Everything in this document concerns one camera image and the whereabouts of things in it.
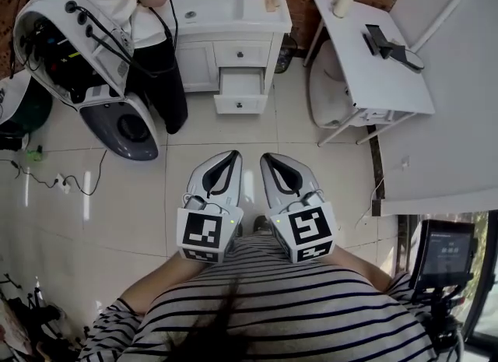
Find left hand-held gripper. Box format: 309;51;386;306
177;149;245;265

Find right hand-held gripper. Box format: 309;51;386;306
259;152;338;265

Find white cabinet drawer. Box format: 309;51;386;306
213;40;272;68
212;66;269;116

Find person's right forearm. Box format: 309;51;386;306
322;244;395;295

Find person's left forearm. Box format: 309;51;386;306
118;253;221;315

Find person's dark shoe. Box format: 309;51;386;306
251;215;270;234

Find white cabinet door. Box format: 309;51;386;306
177;41;217;92

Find white grey shell machine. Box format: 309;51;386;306
11;0;160;162

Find white folding table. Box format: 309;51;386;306
303;0;436;147

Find person's striped shirt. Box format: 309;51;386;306
79;234;439;362

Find black device on stand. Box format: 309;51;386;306
363;23;408;60

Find large white board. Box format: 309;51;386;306
379;0;498;217

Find black monitor screen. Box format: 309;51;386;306
408;218;479;295

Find white vanity cabinet with sink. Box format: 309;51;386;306
165;0;293;95

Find cream paper cup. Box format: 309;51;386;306
331;0;358;19

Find dark green bin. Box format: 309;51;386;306
0;79;54;135

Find black monitor stand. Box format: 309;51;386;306
418;286;468;362

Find black tripod clutter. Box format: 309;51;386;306
0;272;81;362

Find thin white cable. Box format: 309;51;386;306
356;177;387;230

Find black floor cable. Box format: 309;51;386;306
0;149;109;198

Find black machine cables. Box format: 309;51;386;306
65;0;180;79

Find black adapter with cable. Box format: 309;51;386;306
392;43;426;74

